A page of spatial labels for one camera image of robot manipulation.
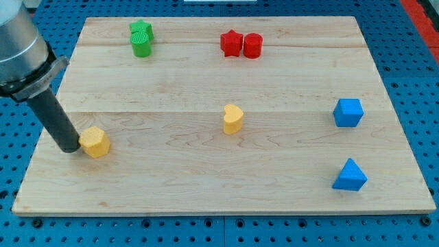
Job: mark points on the green cylinder block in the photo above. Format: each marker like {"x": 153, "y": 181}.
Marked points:
{"x": 140, "y": 42}

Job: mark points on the yellow heart block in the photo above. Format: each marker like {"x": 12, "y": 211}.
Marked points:
{"x": 233, "y": 119}

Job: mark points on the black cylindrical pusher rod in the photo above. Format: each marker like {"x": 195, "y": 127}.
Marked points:
{"x": 56, "y": 122}

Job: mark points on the red cylinder block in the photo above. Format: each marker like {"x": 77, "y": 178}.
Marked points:
{"x": 253, "y": 45}

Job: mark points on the red star block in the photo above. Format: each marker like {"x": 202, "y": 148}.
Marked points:
{"x": 231, "y": 43}

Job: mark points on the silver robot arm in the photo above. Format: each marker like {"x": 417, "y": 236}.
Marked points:
{"x": 28, "y": 66}

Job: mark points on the blue cube block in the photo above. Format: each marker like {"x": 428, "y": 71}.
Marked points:
{"x": 348, "y": 112}

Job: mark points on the yellow hexagon block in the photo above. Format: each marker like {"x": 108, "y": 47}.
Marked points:
{"x": 94, "y": 142}

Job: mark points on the wooden board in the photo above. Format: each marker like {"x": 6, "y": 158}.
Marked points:
{"x": 164, "y": 116}

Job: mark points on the blue triangle block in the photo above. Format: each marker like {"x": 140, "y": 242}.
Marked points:
{"x": 351, "y": 177}

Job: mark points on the green star block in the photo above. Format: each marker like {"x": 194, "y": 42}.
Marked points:
{"x": 141, "y": 26}

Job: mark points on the red tape strip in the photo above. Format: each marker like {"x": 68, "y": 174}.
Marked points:
{"x": 425, "y": 18}

